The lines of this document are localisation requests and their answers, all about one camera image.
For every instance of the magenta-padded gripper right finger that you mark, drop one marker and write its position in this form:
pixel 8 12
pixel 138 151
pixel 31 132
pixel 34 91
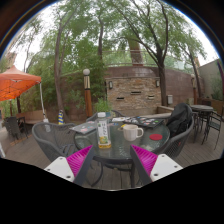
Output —
pixel 145 159

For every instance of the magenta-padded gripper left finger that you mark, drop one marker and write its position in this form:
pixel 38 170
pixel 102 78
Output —
pixel 78 159

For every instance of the clear white-capped drink bottle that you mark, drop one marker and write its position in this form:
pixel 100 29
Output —
pixel 103 133

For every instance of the flat round red coaster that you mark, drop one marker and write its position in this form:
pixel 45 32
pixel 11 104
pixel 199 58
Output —
pixel 155 137

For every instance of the white ceramic mug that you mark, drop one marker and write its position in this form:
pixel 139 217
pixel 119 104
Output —
pixel 130 132

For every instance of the grey laptop with stickers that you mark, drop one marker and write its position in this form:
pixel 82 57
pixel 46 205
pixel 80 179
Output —
pixel 84 128

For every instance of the black laptop with stickers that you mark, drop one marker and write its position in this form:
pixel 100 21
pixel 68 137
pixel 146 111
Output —
pixel 145 121

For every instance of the blue yellow striped bollard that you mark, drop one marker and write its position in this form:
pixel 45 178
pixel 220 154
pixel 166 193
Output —
pixel 61 117

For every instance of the white booklet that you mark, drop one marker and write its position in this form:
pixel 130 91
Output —
pixel 118 119

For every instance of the black backpack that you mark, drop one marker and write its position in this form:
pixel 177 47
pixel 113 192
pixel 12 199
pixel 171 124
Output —
pixel 179 118

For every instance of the potted green plant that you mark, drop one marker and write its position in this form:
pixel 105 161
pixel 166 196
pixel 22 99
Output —
pixel 102 106

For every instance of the dark wicker chair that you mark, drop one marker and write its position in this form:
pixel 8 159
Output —
pixel 13 125

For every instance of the dark forked-trunk tree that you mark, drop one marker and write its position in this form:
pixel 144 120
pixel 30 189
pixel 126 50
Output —
pixel 162 86

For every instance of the black metal patio chair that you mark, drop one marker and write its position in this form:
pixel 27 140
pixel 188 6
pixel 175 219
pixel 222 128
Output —
pixel 213 125

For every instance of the round dark patio table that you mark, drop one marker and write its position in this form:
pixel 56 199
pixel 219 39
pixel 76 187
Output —
pixel 201 108

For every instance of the slender leaning-trunk tree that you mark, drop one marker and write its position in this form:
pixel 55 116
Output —
pixel 58 83

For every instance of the orange canopy tent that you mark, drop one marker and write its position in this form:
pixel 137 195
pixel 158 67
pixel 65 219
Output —
pixel 16 83

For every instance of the globe-topped wooden lamp post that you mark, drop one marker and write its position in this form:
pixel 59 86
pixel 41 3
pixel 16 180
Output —
pixel 88 100

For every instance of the grey wall utility box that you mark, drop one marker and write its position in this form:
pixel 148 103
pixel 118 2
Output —
pixel 169 99

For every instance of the wall lantern lamp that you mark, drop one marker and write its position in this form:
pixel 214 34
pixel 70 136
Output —
pixel 110 85
pixel 157 83

